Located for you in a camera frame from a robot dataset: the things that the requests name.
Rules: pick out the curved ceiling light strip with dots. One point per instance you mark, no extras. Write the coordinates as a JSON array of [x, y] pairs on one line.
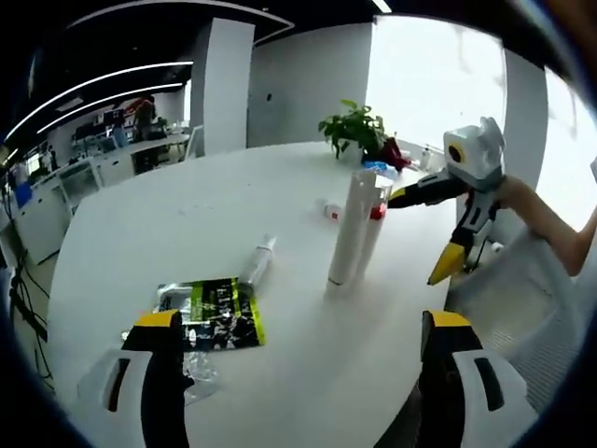
[[107, 77], [116, 95]]

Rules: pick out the clear plastic skincare sachet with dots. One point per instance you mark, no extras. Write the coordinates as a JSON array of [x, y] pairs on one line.
[[200, 375]]

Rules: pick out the dark red bag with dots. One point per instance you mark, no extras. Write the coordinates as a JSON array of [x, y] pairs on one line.
[[391, 151]]

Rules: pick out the potted green plant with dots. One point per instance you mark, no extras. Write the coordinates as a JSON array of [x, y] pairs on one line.
[[354, 126]]

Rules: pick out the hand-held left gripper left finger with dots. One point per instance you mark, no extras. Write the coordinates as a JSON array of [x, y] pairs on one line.
[[158, 373]]

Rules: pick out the tall white skincare tube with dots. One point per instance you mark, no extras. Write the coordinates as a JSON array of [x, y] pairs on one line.
[[347, 242]]

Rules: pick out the blue tissue packet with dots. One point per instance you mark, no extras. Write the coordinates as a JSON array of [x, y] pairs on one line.
[[380, 168]]

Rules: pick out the long white ceiling light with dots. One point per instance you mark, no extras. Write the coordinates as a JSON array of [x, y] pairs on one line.
[[381, 4]]

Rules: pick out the blue plastic bin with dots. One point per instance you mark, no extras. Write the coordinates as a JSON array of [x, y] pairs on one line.
[[23, 193]]

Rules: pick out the small white skincare tube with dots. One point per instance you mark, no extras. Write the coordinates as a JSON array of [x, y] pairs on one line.
[[332, 210]]

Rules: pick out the white mesh office chair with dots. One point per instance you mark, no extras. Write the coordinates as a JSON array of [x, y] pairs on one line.
[[508, 303]]

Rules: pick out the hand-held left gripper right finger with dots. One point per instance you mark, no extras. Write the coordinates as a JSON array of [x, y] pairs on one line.
[[438, 373]]

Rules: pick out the green silver skincare sachet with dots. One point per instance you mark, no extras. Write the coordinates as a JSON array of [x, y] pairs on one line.
[[219, 308]]

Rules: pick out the row of white office desks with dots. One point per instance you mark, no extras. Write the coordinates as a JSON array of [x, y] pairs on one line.
[[140, 149]]

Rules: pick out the white dispenser bottle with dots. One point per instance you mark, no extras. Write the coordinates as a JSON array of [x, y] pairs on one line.
[[425, 156]]

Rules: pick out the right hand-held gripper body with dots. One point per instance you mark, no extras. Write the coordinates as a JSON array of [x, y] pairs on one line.
[[476, 154]]

